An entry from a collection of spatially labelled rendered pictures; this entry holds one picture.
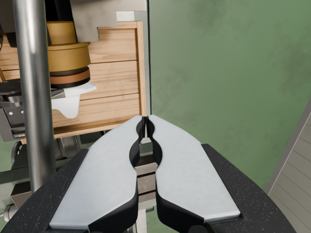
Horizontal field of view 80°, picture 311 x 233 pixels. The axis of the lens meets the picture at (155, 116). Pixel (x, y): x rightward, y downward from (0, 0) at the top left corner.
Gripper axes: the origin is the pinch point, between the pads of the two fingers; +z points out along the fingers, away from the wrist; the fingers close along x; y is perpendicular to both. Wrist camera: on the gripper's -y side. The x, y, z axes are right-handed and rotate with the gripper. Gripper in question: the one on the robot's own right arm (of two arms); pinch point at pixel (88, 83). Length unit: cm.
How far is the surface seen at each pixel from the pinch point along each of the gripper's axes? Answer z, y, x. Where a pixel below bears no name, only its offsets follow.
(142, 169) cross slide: 11.5, 34.3, -11.3
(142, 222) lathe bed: 13, 80, -22
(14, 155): -32, 35, -33
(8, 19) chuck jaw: -6.4, -10.2, 7.6
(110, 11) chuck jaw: 4.8, -11.0, 2.2
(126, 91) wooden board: 9.3, 9.8, -19.8
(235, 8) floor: 112, -15, -109
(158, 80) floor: 49, 37, -108
